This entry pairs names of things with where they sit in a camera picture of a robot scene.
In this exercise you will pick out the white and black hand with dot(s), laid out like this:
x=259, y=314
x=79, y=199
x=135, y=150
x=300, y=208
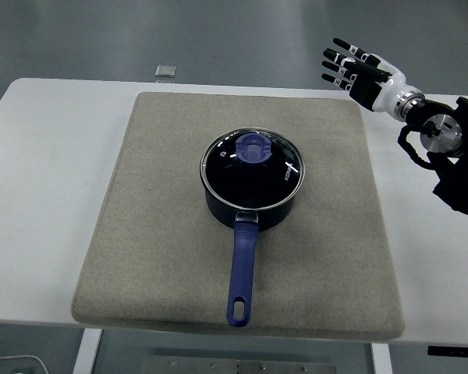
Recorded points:
x=378, y=91

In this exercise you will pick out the white rounded object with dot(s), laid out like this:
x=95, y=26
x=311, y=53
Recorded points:
x=11, y=366

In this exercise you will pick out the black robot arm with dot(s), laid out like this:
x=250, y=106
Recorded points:
x=440, y=130

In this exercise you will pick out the glass pot lid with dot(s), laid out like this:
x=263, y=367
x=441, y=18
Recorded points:
x=253, y=150

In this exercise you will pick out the beige fabric mat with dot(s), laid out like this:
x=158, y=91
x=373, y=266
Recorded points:
x=160, y=233

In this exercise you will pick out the grey metal plate with screws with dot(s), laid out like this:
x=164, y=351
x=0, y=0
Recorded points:
x=238, y=366

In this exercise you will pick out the white table leg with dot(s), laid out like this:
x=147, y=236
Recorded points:
x=86, y=352
x=381, y=360

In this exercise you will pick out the small square metal floor plate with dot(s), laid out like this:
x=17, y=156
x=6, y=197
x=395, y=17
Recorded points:
x=165, y=71

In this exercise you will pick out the black table control panel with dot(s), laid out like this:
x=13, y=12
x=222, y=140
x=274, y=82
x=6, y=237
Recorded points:
x=456, y=350

